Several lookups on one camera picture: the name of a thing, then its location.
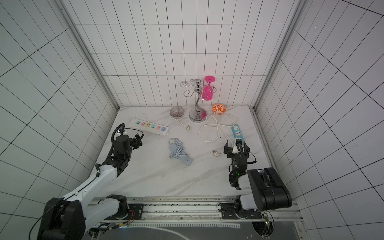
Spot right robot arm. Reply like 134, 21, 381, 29
218, 139, 293, 220

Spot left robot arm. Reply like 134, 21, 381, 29
35, 123, 145, 240

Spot teal USB power strip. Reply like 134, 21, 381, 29
231, 124, 244, 142

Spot white strip with colourful sockets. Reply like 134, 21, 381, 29
128, 119, 169, 136

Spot orange patterned bowl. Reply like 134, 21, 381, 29
212, 104, 227, 116

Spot pink plastic goblet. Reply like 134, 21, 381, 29
202, 76, 216, 101

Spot striped grey bowl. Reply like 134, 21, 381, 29
170, 106, 185, 119

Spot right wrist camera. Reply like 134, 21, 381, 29
232, 144, 243, 155

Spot white cord of teal strip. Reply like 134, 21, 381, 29
198, 113, 239, 143

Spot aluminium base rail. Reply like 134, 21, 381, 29
86, 196, 302, 224

